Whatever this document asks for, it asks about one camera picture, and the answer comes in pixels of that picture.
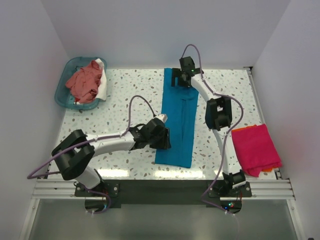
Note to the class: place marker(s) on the blue t shirt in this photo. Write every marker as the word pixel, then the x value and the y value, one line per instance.
pixel 180 105

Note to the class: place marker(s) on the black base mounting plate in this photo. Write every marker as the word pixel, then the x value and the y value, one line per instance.
pixel 158 192

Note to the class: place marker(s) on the folded magenta t shirt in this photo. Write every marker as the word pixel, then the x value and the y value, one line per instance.
pixel 255 150

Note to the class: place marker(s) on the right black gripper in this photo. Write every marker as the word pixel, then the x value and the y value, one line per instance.
pixel 176 72

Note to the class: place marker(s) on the salmon pink t shirt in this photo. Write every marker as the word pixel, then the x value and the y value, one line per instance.
pixel 83 81

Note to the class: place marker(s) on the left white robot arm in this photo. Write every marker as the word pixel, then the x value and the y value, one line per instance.
pixel 72 155

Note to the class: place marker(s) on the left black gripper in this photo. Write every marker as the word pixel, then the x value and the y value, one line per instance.
pixel 164 143

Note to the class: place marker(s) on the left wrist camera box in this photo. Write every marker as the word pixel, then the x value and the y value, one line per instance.
pixel 162 117

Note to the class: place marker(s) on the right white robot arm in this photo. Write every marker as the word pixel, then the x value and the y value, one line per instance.
pixel 218 118

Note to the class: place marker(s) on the white t shirt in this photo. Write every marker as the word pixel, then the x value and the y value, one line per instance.
pixel 103 80

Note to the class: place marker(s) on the teal plastic laundry basket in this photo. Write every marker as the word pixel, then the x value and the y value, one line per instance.
pixel 63 96

